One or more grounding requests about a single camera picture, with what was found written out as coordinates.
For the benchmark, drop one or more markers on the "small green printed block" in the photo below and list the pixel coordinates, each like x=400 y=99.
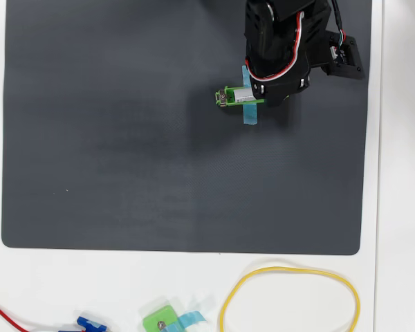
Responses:
x=155 y=316

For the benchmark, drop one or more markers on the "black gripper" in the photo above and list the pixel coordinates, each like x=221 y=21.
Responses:
x=279 y=93

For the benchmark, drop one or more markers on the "green battery holder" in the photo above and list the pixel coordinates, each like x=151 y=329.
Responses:
x=259 y=101

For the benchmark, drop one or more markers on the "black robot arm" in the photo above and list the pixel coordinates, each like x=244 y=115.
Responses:
x=287 y=7

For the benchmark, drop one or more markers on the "white AA battery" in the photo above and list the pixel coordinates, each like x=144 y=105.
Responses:
x=242 y=95

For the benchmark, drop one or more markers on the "yellow rubber band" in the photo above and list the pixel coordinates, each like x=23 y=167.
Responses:
x=290 y=268

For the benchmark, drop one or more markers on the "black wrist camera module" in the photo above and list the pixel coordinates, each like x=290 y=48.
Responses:
x=346 y=62

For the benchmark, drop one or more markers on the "short blue tape piece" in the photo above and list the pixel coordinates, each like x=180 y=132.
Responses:
x=193 y=317

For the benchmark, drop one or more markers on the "dark grey mat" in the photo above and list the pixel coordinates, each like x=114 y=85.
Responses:
x=193 y=190

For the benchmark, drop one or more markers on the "blue masking tape strip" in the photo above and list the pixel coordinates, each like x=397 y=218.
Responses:
x=250 y=115

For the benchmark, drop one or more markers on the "blue connector clip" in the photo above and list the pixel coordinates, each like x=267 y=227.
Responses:
x=86 y=322

